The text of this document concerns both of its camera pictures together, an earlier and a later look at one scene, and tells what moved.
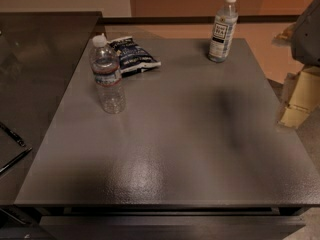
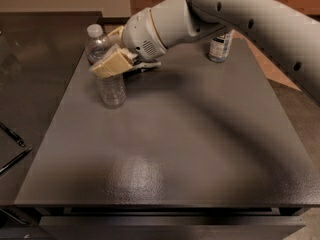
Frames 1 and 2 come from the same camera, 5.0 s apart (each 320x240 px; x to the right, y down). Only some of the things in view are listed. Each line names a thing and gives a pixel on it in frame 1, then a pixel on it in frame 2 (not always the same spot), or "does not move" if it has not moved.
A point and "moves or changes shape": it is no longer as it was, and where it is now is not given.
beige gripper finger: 305,97 -> 141,37
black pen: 13,135 does not move
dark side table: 40,53 does not move
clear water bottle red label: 105,65 moves or changes shape
